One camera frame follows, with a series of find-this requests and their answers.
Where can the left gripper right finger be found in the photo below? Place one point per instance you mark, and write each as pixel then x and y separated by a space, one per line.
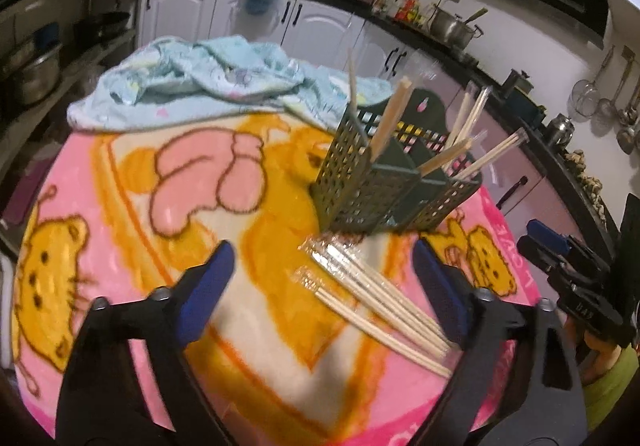
pixel 447 290

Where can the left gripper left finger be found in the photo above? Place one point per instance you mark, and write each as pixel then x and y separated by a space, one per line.
pixel 198 292

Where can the green left sleeve forearm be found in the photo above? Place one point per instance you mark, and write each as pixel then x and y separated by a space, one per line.
pixel 601 395

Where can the pink cartoon blanket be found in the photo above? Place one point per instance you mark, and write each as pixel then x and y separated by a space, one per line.
pixel 121 217

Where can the dark green utensil basket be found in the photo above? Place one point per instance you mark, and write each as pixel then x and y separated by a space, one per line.
pixel 357 194

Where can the hanging steel ladles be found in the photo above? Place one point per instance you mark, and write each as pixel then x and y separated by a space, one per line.
pixel 601 111

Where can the light blue towel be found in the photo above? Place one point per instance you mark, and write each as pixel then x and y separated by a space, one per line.
pixel 171 82

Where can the steel stock pot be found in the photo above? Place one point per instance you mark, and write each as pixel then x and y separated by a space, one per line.
pixel 453 31

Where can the white cabinet doors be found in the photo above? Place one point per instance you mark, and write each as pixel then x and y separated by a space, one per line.
pixel 311 31

